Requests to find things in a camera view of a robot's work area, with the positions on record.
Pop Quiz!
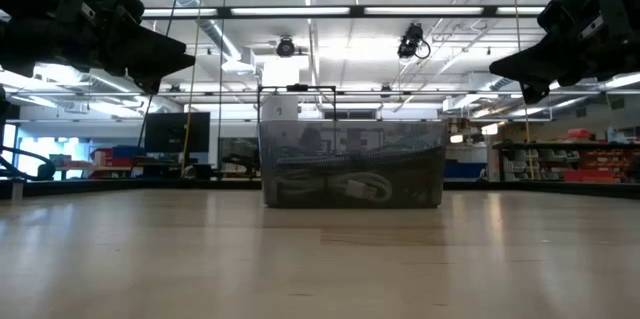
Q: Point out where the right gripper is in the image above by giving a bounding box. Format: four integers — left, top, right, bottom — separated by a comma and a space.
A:
489, 0, 640, 105

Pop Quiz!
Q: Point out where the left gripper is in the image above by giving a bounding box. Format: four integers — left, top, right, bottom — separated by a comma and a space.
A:
0, 0, 196, 95

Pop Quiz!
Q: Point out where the translucent grey plastic bin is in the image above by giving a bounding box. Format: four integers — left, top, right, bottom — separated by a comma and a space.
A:
258, 119, 448, 209

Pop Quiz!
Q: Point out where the white USB-C cable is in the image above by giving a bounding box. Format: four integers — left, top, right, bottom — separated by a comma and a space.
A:
272, 171, 394, 204

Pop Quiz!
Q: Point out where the shelf with red bins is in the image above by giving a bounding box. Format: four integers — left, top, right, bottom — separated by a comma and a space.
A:
492, 128, 640, 184

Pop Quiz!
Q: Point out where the black device at right edge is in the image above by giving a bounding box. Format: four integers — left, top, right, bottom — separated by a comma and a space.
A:
0, 178, 640, 200

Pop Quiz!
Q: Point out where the round black ceiling fixture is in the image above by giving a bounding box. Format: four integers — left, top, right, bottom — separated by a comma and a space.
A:
275, 36, 297, 58

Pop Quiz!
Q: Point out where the thin black hanging cable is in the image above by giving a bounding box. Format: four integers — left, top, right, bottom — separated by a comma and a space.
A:
137, 0, 189, 150

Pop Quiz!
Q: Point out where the yellow hanging cord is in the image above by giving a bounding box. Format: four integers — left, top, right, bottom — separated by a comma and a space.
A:
180, 0, 207, 175

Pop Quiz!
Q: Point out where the black wall screen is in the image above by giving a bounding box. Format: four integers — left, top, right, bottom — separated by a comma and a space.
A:
143, 111, 211, 154

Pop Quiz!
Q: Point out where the black overhead camera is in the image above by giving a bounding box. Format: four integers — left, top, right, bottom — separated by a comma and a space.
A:
397, 22, 432, 61

